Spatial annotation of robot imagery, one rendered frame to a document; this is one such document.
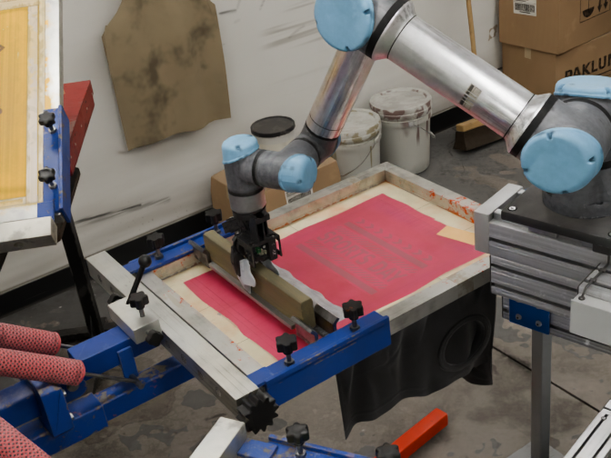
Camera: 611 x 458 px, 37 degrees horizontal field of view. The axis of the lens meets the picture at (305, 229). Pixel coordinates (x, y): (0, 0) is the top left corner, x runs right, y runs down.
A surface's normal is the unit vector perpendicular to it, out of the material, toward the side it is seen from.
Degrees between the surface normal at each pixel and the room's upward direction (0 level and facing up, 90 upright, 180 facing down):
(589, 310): 90
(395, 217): 0
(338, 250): 0
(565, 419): 0
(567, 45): 90
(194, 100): 92
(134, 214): 90
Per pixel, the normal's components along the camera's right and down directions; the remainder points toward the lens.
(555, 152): -0.37, 0.55
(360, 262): -0.11, -0.86
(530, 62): -0.83, 0.33
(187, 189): 0.57, 0.34
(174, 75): 0.10, 0.47
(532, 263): -0.65, 0.44
